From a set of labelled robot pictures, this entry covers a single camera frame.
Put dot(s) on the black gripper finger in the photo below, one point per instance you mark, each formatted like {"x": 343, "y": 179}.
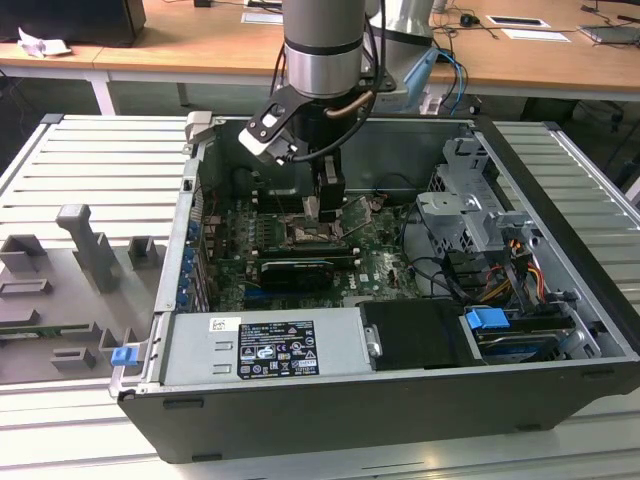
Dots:
{"x": 312, "y": 207}
{"x": 333, "y": 200}

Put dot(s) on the square CPU chip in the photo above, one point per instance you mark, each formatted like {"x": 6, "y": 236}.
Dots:
{"x": 312, "y": 234}

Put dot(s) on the thin metal locking lever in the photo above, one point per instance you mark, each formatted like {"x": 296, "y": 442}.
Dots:
{"x": 280, "y": 204}

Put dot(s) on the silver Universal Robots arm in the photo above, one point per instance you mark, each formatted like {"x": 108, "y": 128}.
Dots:
{"x": 320, "y": 50}

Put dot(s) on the black RAM slot bank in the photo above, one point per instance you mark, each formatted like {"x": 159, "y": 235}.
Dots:
{"x": 285, "y": 201}
{"x": 305, "y": 253}

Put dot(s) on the black CPU socket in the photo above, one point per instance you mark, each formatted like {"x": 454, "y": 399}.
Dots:
{"x": 332, "y": 245}

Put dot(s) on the black graphics card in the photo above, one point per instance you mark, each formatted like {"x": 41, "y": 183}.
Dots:
{"x": 297, "y": 275}

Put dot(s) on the green motherboard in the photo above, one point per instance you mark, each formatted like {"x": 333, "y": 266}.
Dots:
{"x": 385, "y": 270}

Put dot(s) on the silver metal drive cage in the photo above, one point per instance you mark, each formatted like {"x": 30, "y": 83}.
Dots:
{"x": 465, "y": 200}

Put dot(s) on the long wooden desk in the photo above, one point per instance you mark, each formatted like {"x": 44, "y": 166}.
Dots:
{"x": 200, "y": 40}

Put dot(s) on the black plastic shroud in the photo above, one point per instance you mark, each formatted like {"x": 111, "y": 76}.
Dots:
{"x": 415, "y": 335}

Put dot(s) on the grey power supply unit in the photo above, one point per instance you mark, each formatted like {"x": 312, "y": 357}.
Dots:
{"x": 200, "y": 350}

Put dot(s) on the black computer mouse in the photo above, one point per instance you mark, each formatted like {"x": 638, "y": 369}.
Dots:
{"x": 469, "y": 20}

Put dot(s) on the hard disk in blue carrier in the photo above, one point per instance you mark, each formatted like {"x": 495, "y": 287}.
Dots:
{"x": 486, "y": 319}

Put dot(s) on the black open PC case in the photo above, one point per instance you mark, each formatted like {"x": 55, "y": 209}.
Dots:
{"x": 350, "y": 425}

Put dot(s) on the blue case latch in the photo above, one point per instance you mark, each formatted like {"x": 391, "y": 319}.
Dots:
{"x": 124, "y": 357}

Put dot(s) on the white paper sheet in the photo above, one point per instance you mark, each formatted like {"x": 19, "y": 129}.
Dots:
{"x": 537, "y": 35}

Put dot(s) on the black computer box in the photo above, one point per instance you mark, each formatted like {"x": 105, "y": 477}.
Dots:
{"x": 75, "y": 20}

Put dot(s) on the grey parts rack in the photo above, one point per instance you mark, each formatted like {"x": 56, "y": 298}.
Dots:
{"x": 50, "y": 300}

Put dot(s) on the crumpled white paper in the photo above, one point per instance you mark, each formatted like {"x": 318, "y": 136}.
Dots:
{"x": 42, "y": 45}

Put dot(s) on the green RAM stick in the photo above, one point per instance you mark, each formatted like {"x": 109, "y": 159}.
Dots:
{"x": 45, "y": 330}

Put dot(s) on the grey laptop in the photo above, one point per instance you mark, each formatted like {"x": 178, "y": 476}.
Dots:
{"x": 610, "y": 34}

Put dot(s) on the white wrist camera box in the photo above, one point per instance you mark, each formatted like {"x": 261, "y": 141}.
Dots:
{"x": 262, "y": 142}

